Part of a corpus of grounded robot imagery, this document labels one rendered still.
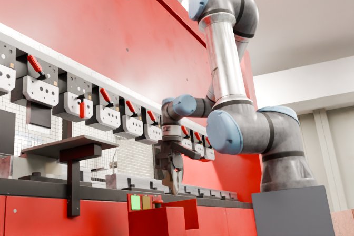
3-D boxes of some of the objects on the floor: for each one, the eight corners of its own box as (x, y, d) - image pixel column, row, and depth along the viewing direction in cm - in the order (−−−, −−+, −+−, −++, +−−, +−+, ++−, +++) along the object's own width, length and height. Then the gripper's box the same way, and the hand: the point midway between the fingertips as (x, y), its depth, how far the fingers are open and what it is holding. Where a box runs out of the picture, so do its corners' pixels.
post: (66, 377, 212) (67, 52, 276) (59, 376, 214) (62, 53, 278) (72, 374, 216) (72, 55, 281) (65, 373, 218) (67, 56, 283)
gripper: (167, 141, 152) (167, 196, 146) (153, 138, 145) (153, 195, 139) (185, 139, 147) (186, 195, 142) (172, 135, 140) (173, 195, 134)
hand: (176, 192), depth 139 cm, fingers closed
